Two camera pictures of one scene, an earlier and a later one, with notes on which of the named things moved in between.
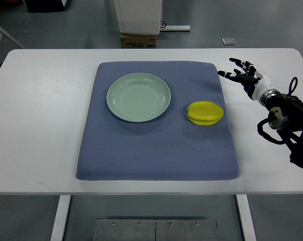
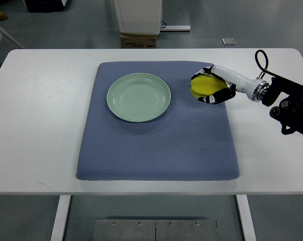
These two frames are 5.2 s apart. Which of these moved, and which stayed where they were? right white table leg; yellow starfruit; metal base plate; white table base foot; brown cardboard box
Moved: yellow starfruit
Stayed: white table base foot; right white table leg; metal base plate; brown cardboard box
